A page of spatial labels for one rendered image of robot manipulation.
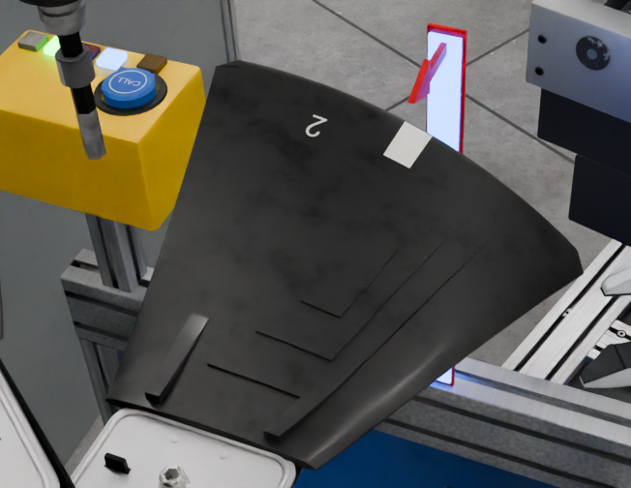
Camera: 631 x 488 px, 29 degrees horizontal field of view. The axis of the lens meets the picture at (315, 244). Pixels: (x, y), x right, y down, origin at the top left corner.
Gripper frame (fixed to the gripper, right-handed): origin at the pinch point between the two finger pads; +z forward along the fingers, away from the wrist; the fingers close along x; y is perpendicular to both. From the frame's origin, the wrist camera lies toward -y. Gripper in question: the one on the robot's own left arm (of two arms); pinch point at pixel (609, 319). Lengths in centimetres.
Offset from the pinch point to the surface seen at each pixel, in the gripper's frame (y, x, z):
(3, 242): -82, 75, 40
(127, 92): -37.3, 13.8, 19.9
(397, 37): -178, 137, -43
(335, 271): -5.8, -0.4, 11.8
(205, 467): 3.3, -0.5, 19.8
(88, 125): 2.2, -20.2, 21.3
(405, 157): -13.5, 0.8, 6.0
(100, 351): -40, 47, 27
